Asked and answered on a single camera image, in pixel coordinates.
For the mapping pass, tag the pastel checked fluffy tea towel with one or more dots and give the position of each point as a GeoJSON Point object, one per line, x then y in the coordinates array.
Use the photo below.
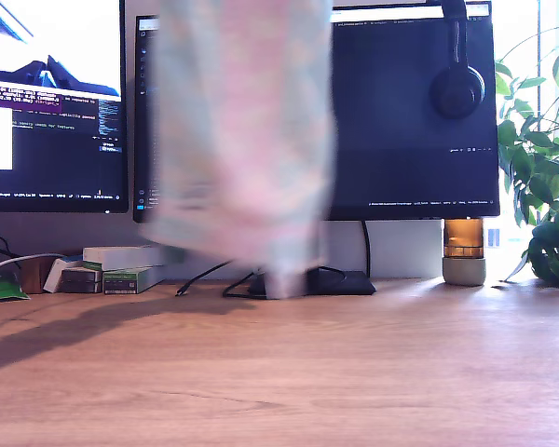
{"type": "Point", "coordinates": [242, 139]}

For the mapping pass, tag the black monitor stand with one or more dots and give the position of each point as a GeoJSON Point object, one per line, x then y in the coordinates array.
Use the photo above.
{"type": "Point", "coordinates": [349, 285]}

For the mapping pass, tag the green and white long box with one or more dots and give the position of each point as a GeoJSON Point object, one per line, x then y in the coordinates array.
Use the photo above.
{"type": "Point", "coordinates": [135, 281]}

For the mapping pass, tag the black Huawei monitor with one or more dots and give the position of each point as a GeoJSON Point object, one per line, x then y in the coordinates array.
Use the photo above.
{"type": "Point", "coordinates": [400, 116]}

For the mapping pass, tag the amber glass lamp grey base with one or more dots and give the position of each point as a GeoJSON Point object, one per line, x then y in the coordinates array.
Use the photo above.
{"type": "Point", "coordinates": [463, 274]}

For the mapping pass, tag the dark brown small box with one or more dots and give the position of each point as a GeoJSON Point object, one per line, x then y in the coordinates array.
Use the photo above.
{"type": "Point", "coordinates": [79, 281]}

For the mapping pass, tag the black headphones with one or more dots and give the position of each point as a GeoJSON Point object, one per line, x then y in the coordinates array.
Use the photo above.
{"type": "Point", "coordinates": [456, 95]}

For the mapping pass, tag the small white blue box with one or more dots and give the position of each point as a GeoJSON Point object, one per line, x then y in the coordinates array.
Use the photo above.
{"type": "Point", "coordinates": [51, 278]}

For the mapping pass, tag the black monitor with terminal windows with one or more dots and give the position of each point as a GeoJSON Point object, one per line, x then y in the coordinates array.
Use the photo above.
{"type": "Point", "coordinates": [51, 163]}

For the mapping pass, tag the brown wooden block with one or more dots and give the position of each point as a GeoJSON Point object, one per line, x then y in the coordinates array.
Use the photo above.
{"type": "Point", "coordinates": [32, 274]}

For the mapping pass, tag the green leafy houseplant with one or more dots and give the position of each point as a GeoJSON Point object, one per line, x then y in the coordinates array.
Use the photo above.
{"type": "Point", "coordinates": [540, 177]}

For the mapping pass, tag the green plastic packet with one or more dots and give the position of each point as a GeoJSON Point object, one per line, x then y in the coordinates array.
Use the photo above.
{"type": "Point", "coordinates": [0, 288]}

